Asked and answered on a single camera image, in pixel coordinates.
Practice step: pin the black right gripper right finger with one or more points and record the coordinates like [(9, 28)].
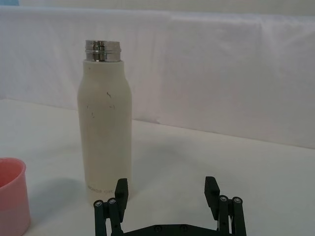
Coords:
[(212, 194)]

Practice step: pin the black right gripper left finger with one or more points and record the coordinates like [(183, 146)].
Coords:
[(121, 196)]

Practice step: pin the cream vacuum bottle steel neck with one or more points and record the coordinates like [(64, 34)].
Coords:
[(104, 127)]

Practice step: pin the white table cloth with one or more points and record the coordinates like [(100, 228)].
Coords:
[(184, 167)]

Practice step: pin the pink plastic cup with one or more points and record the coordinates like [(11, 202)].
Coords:
[(12, 189)]

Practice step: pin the white curtain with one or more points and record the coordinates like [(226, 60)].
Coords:
[(197, 61)]

